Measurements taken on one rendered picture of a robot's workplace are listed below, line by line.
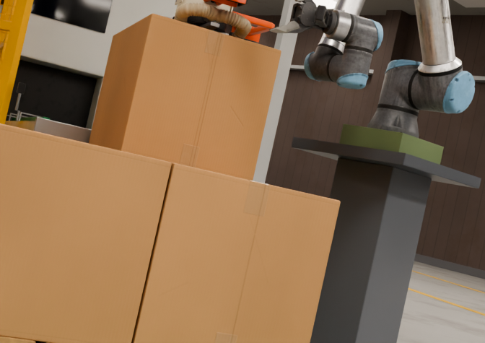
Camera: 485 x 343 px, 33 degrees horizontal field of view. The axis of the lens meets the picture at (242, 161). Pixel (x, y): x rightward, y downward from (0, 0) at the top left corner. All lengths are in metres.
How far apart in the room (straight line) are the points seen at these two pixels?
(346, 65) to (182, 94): 0.55
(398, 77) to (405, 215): 0.50
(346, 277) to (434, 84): 0.74
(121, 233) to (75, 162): 0.17
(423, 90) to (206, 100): 0.90
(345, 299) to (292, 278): 1.13
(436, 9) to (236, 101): 0.82
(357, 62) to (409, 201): 0.65
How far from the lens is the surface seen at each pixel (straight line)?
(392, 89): 3.00
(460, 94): 2.90
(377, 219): 2.87
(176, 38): 2.32
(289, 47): 6.25
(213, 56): 2.35
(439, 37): 2.85
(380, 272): 2.91
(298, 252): 1.80
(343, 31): 2.54
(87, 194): 1.65
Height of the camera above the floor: 0.52
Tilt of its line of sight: 2 degrees up
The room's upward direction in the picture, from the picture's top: 13 degrees clockwise
